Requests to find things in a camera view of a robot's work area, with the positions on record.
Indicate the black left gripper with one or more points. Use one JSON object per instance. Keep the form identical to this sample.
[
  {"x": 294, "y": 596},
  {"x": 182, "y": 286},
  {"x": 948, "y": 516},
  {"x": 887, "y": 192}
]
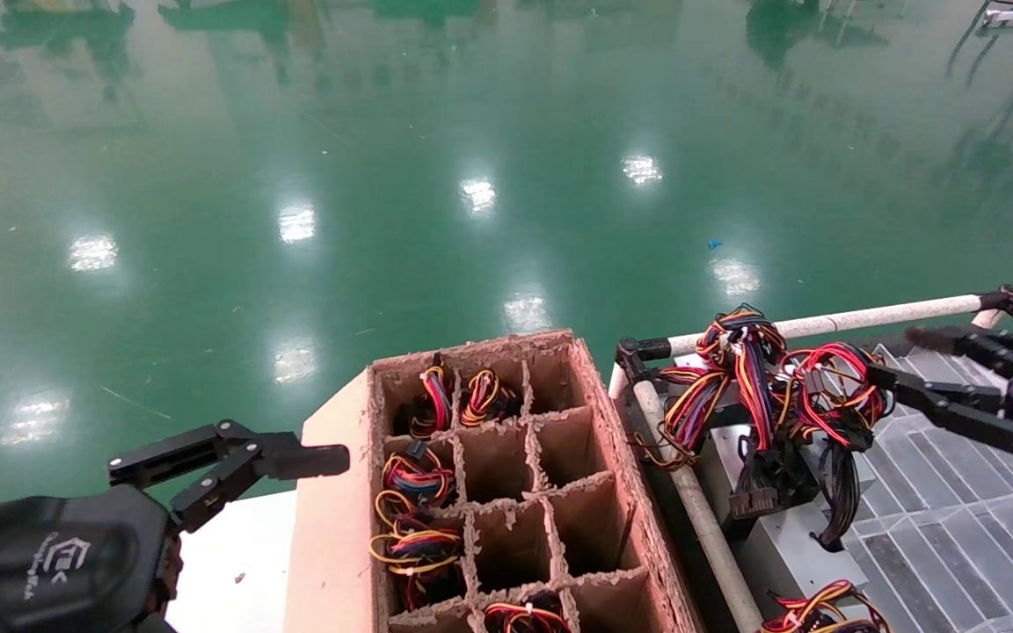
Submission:
[{"x": 58, "y": 563}]

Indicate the clear corrugated plastic tray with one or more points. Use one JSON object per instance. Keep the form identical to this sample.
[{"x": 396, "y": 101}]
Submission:
[{"x": 955, "y": 527}]

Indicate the silver power supply box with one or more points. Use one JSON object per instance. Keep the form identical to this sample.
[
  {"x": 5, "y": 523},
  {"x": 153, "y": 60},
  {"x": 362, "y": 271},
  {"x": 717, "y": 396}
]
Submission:
[{"x": 797, "y": 554}]

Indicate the brown cardboard divider box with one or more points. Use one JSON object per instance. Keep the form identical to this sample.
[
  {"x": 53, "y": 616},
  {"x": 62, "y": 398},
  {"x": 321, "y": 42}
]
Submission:
[{"x": 599, "y": 527}]

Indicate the white pipe cart frame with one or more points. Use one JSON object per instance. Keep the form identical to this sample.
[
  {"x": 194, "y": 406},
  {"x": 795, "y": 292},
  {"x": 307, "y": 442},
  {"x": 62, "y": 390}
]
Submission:
[{"x": 709, "y": 536}]

